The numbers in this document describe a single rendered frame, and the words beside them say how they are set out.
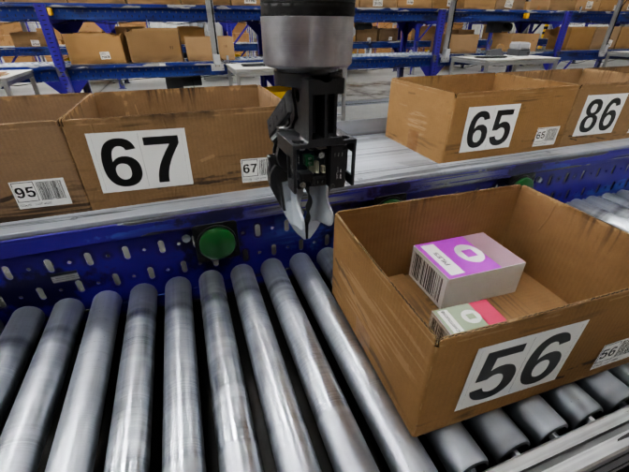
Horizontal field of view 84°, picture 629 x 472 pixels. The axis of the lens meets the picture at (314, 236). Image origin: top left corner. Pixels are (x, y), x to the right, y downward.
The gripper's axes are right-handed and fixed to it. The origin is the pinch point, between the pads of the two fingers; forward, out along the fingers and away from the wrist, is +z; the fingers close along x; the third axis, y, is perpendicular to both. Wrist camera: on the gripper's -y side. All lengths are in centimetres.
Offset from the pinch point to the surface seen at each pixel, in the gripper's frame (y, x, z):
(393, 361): 15.4, 6.4, 12.5
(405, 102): -47, 47, -5
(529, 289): 6.5, 42.1, 18.6
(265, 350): 2.1, -7.5, 19.4
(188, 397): 6.0, -19.2, 19.7
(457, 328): 12.6, 19.3, 14.3
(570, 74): -55, 120, -9
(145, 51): -457, -35, 4
